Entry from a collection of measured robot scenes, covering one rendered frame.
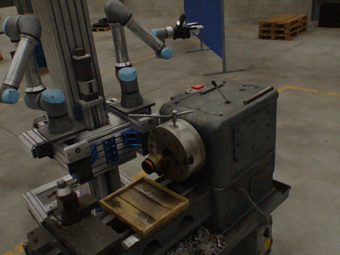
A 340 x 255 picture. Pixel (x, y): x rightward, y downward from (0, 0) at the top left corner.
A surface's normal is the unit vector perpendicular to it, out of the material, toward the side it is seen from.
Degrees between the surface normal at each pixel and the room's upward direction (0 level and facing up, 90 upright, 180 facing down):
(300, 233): 0
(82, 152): 90
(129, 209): 0
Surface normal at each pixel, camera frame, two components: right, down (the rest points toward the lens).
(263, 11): -0.69, 0.37
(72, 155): 0.61, 0.28
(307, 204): -0.10, -0.90
